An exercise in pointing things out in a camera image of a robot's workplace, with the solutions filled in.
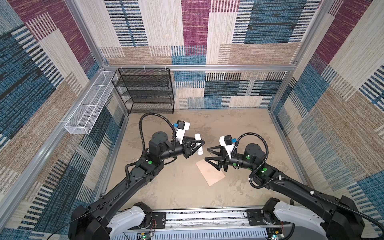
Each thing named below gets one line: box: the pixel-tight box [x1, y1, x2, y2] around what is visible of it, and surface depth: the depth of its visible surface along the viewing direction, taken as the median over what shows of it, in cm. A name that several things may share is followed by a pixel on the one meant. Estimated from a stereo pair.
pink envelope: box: [195, 155, 226, 187], surface depth 88 cm
